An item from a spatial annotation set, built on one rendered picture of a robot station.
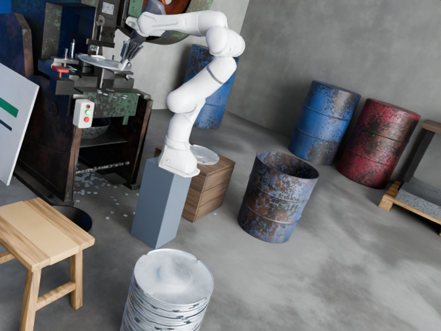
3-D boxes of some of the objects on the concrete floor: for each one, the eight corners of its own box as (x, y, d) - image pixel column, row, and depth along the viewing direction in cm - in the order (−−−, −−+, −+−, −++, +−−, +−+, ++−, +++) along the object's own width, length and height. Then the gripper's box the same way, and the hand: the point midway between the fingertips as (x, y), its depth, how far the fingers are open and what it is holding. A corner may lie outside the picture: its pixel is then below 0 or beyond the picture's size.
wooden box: (222, 205, 250) (235, 161, 238) (192, 223, 218) (207, 173, 205) (178, 182, 265) (189, 140, 253) (144, 195, 233) (155, 147, 221)
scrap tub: (302, 232, 247) (328, 172, 230) (277, 253, 213) (305, 184, 196) (252, 204, 267) (273, 146, 250) (222, 219, 232) (244, 154, 215)
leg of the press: (143, 187, 243) (172, 57, 212) (130, 190, 234) (159, 54, 202) (66, 136, 286) (81, 22, 254) (53, 138, 276) (66, 18, 244)
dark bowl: (102, 238, 181) (104, 227, 178) (46, 260, 156) (48, 247, 154) (68, 210, 194) (70, 199, 192) (12, 226, 170) (13, 214, 167)
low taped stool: (83, 307, 139) (96, 238, 127) (24, 344, 119) (32, 265, 107) (32, 262, 153) (39, 196, 141) (-29, 287, 133) (-27, 213, 121)
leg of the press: (74, 206, 200) (98, 46, 168) (55, 211, 190) (76, 43, 159) (-5, 143, 242) (2, 5, 210) (-24, 145, 233) (-20, 0, 201)
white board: (6, 185, 200) (37, 85, 189) (-32, 150, 223) (-7, 60, 212) (8, 185, 201) (39, 86, 190) (-30, 150, 224) (-5, 60, 213)
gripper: (135, 35, 173) (114, 72, 185) (153, 39, 184) (132, 73, 196) (126, 25, 175) (106, 63, 187) (145, 29, 186) (125, 64, 198)
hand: (123, 63), depth 190 cm, fingers closed
